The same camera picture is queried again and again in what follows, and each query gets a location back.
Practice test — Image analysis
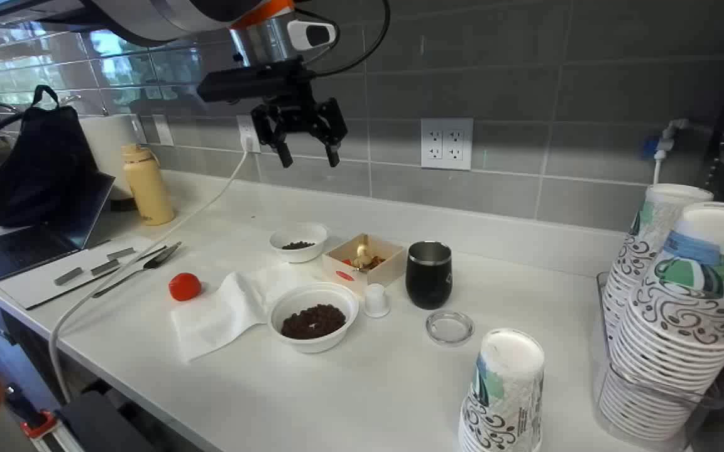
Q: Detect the small white bowl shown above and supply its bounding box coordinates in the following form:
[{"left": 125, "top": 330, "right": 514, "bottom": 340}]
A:
[{"left": 269, "top": 224, "right": 328, "bottom": 262}]

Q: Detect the white and orange robot arm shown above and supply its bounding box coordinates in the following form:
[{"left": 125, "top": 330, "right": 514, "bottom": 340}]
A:
[{"left": 0, "top": 0, "right": 346, "bottom": 167}]

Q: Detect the white paper napkin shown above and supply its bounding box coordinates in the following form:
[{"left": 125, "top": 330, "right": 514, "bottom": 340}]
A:
[{"left": 167, "top": 271, "right": 297, "bottom": 363}]

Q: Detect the black bag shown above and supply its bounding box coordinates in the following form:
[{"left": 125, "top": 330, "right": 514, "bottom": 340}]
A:
[{"left": 0, "top": 84, "right": 98, "bottom": 229}]

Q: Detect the red tomato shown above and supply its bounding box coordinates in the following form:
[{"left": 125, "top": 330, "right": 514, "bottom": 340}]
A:
[{"left": 167, "top": 272, "right": 201, "bottom": 300}]

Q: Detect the white power cable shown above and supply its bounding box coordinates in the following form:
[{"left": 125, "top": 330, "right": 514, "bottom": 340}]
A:
[{"left": 48, "top": 134, "right": 255, "bottom": 403}]

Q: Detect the clear round plastic lid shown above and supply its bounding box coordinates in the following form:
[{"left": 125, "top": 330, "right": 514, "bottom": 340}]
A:
[{"left": 424, "top": 311, "right": 473, "bottom": 343}]

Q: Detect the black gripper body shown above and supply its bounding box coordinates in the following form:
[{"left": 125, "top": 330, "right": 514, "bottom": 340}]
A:
[{"left": 252, "top": 95, "right": 346, "bottom": 146}]

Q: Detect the small wooden box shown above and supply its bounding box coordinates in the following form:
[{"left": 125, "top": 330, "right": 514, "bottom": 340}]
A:
[{"left": 322, "top": 234, "right": 404, "bottom": 294}]

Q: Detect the white bowl with dark beans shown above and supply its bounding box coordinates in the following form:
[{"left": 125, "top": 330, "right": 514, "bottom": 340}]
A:
[{"left": 269, "top": 283, "right": 362, "bottom": 354}]

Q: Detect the white wall outlet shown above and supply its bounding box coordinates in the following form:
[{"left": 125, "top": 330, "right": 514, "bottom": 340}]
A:
[{"left": 420, "top": 117, "right": 473, "bottom": 171}]

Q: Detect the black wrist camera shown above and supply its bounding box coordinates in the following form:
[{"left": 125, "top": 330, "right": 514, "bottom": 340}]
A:
[{"left": 196, "top": 65, "right": 308, "bottom": 103}]

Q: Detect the black thermos tumbler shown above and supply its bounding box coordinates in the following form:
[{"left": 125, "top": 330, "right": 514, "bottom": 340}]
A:
[{"left": 404, "top": 241, "right": 451, "bottom": 308}]

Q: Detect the black knife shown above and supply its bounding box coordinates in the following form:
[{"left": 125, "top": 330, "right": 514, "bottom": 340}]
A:
[{"left": 0, "top": 245, "right": 164, "bottom": 311}]

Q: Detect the yellow bottle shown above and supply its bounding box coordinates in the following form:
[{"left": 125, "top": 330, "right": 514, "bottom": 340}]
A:
[{"left": 121, "top": 142, "right": 176, "bottom": 226}]

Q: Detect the clear plastic cup holder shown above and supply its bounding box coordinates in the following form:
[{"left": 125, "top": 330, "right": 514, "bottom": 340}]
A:
[{"left": 591, "top": 303, "right": 724, "bottom": 452}]

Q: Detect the small white cap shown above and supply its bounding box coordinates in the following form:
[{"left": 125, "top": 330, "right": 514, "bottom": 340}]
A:
[{"left": 365, "top": 283, "right": 389, "bottom": 318}]

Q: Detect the patterned paper cup stack rear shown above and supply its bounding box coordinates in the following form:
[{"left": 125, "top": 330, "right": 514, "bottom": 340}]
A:
[{"left": 601, "top": 183, "right": 714, "bottom": 335}]

